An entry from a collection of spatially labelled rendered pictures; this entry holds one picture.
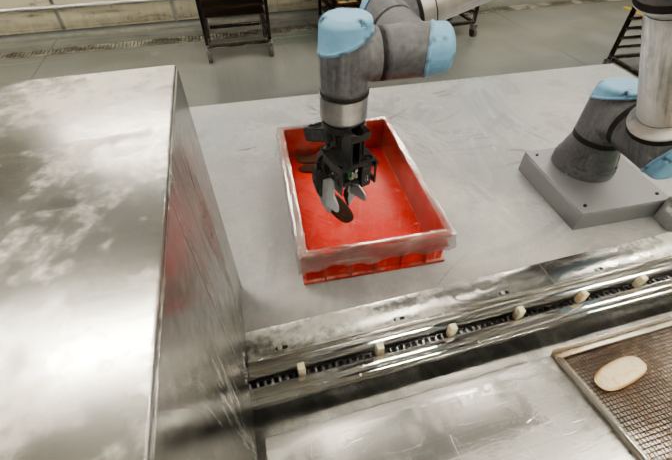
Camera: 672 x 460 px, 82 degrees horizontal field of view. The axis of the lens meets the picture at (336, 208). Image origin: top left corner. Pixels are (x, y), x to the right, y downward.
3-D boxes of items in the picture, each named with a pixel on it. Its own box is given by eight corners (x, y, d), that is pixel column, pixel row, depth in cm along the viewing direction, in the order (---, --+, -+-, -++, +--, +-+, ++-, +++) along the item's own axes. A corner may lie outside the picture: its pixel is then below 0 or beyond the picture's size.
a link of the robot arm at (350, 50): (387, 22, 49) (321, 27, 48) (380, 101, 56) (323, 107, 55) (371, 2, 54) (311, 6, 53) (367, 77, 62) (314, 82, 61)
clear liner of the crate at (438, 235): (386, 141, 119) (389, 113, 113) (451, 265, 85) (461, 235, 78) (277, 154, 115) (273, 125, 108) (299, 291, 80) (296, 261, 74)
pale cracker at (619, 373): (629, 352, 64) (632, 347, 63) (653, 371, 61) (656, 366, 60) (586, 376, 61) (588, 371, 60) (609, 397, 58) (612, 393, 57)
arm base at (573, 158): (542, 147, 107) (556, 116, 100) (594, 145, 108) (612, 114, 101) (568, 183, 97) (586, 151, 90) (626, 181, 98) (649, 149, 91)
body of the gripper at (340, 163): (339, 200, 65) (339, 140, 57) (315, 172, 71) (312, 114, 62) (376, 184, 68) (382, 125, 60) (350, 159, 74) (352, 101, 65)
